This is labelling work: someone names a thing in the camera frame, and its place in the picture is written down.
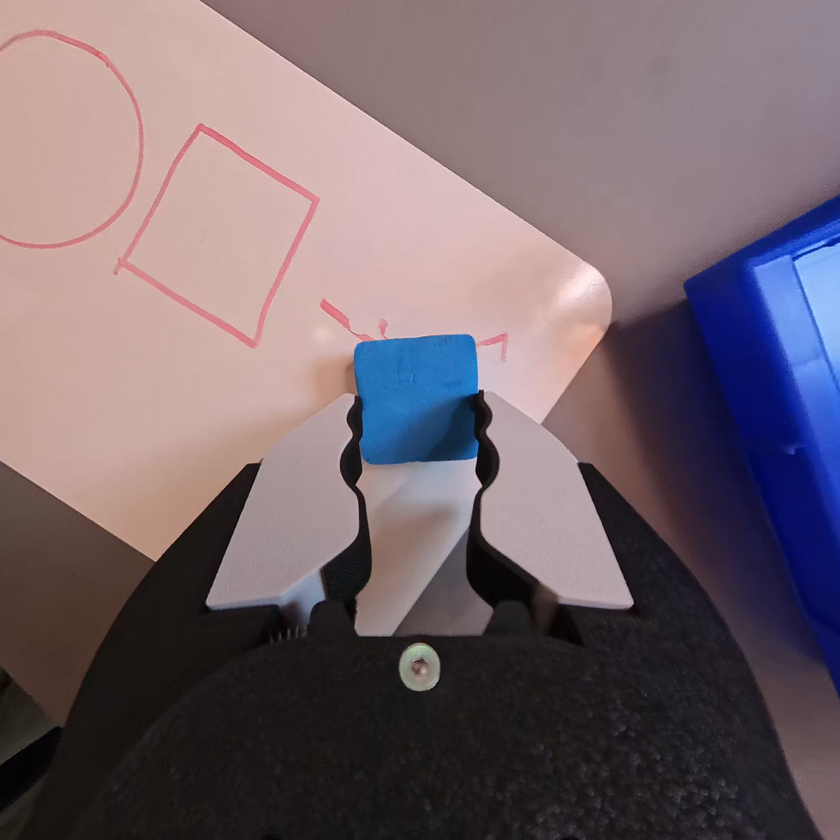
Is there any blue storage bin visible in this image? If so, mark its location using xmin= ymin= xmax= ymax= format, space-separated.
xmin=683 ymin=195 xmax=840 ymax=697

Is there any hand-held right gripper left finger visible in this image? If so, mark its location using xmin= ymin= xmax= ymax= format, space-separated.
xmin=206 ymin=394 xmax=374 ymax=618

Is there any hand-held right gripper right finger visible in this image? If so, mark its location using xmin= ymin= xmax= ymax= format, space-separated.
xmin=468 ymin=392 xmax=636 ymax=620

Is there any blue whiteboard eraser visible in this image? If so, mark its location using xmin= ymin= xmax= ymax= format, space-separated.
xmin=352 ymin=334 xmax=484 ymax=468

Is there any white whiteboard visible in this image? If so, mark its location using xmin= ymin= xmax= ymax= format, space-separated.
xmin=0 ymin=0 xmax=615 ymax=637

